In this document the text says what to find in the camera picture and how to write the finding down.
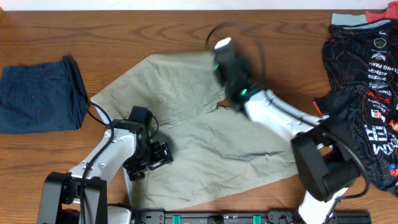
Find khaki cargo shorts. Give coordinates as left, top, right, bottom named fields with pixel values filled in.
left=92, top=52, right=297, bottom=210

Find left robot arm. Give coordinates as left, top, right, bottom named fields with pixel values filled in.
left=37, top=106, right=173, bottom=223

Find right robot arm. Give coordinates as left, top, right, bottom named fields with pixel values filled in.
left=213, top=45, right=360, bottom=223

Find folded navy blue shorts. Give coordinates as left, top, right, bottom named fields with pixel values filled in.
left=1, top=55, right=88, bottom=134

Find black printed cycling jersey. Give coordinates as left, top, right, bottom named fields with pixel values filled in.
left=313, top=19, right=397, bottom=195

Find light blue cloth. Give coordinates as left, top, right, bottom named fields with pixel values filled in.
left=331, top=13, right=367, bottom=26

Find red cloth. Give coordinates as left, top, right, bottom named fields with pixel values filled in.
left=365, top=1, right=398, bottom=22

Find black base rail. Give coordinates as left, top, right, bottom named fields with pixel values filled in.
left=107, top=203, right=373, bottom=224

